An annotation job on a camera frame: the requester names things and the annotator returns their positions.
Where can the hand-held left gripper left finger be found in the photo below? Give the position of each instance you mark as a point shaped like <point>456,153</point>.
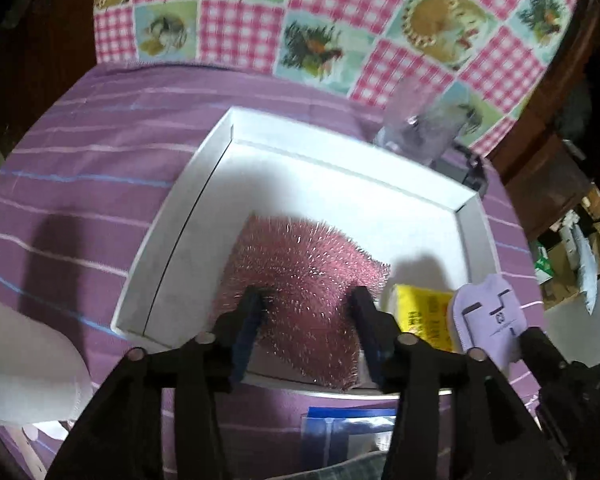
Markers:
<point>245,340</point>

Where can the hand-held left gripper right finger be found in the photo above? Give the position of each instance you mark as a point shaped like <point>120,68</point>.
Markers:
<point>372,340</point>

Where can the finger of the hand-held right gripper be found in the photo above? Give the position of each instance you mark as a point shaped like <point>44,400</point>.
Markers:
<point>537,350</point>

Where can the yellow packet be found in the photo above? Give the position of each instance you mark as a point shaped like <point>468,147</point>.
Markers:
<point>420,315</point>

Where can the lavender soft pouch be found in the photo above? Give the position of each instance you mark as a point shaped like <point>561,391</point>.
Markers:
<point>485,320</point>

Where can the pink tinsel scrubber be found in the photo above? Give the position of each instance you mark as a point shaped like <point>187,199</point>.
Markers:
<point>305,280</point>

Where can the white cardboard box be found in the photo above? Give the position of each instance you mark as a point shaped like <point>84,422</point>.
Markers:
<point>330,185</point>

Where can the blue clear-window packet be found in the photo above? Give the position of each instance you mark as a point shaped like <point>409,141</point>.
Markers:
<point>350,412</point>

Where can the green cardboard box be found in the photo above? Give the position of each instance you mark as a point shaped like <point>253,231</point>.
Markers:
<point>542,265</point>

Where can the cluttered storage shelf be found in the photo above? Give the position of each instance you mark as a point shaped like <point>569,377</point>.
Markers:
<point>585,255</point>

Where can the dark wooden cabinet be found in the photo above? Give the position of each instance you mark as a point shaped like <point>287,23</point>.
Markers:
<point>30,60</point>
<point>545,175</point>

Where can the black plastic clip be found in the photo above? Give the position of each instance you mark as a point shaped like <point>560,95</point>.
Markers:
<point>475,172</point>

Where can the clear plastic cup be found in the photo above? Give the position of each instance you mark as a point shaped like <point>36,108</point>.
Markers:
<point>420,130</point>

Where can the purple striped tablecloth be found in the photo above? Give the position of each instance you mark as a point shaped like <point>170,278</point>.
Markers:
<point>105,160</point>

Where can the pink checked printed cloth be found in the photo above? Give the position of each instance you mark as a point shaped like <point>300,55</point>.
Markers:
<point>240,25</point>

